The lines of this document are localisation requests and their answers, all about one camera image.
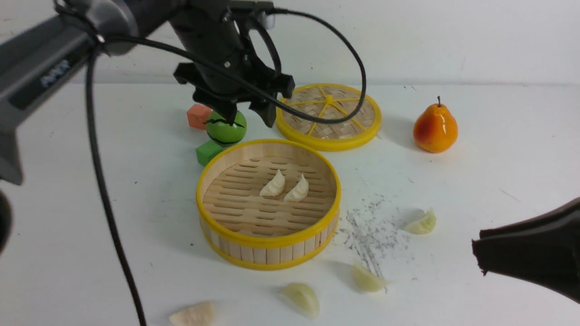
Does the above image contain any orange foam cube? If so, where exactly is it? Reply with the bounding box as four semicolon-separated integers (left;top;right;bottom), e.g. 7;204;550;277
187;104;212;130

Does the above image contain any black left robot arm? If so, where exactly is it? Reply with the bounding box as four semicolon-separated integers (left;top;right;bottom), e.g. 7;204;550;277
1;0;295;186

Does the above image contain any orange toy pear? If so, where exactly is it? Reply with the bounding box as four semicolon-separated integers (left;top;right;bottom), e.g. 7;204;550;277
413;96;459;154

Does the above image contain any woven bamboo steamer lid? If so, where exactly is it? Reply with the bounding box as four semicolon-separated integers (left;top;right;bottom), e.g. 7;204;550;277
275;83;382;152

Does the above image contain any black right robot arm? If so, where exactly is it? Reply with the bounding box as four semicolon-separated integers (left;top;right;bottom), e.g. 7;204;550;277
472;198;580;302

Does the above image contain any green foam cube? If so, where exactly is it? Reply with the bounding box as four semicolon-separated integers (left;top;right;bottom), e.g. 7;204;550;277
195;140;223;166

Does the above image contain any white dumpling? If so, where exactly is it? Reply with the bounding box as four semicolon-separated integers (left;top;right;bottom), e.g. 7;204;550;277
259;169;286;197
169;301;215;326
283;174;310;202

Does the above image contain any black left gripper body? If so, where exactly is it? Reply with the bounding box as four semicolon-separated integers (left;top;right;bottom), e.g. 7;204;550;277
169;0;295;103

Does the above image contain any green watermelon toy ball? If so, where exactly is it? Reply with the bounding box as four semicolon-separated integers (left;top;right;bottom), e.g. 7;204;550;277
205;111;247;147

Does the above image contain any pale green dumpling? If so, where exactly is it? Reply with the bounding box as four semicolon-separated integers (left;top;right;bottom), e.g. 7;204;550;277
351;262;389;293
403;209;437;235
281;283;320;320

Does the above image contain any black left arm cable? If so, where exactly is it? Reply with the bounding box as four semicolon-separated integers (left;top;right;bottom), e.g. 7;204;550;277
53;0;367;326

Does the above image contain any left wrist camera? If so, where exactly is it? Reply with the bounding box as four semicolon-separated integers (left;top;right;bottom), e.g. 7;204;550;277
228;0;276;30

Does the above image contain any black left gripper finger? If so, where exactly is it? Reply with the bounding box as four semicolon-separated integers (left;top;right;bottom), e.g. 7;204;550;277
249;97;277;128
193;91;238;125

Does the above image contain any bamboo steamer tray yellow rim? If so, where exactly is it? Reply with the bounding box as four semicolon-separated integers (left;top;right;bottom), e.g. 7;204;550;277
195;139;342;271

